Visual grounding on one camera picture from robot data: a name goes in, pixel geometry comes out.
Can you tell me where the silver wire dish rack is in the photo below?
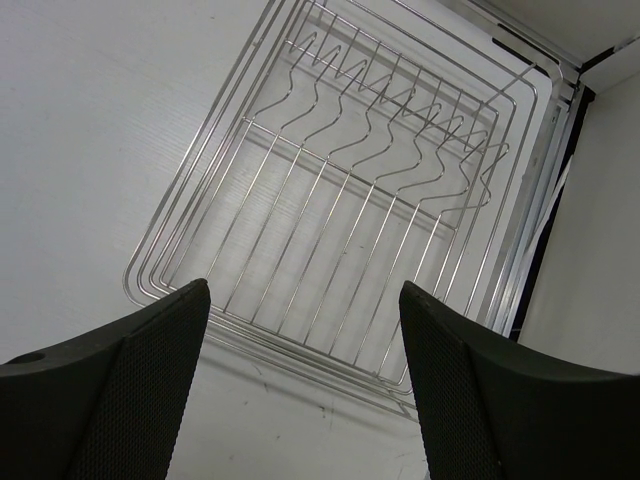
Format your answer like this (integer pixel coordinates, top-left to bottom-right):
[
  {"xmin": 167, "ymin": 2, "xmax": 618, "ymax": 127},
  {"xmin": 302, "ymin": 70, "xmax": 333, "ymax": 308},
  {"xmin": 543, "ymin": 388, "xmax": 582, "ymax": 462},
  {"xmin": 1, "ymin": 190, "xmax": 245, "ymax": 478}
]
[{"xmin": 123, "ymin": 1, "xmax": 551, "ymax": 418}]

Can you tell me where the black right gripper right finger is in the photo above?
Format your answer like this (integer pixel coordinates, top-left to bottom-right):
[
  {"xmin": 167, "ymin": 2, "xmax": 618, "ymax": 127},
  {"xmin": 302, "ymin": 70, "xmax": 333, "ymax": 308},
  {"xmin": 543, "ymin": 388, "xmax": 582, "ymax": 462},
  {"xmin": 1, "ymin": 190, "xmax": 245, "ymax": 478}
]
[{"xmin": 399, "ymin": 282, "xmax": 639, "ymax": 479}]

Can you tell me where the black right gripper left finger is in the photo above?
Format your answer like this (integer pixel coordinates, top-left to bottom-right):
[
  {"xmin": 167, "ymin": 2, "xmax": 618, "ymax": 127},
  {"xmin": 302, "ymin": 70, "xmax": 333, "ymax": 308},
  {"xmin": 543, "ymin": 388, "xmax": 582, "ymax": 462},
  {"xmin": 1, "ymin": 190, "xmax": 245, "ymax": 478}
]
[{"xmin": 1, "ymin": 279, "xmax": 210, "ymax": 479}]

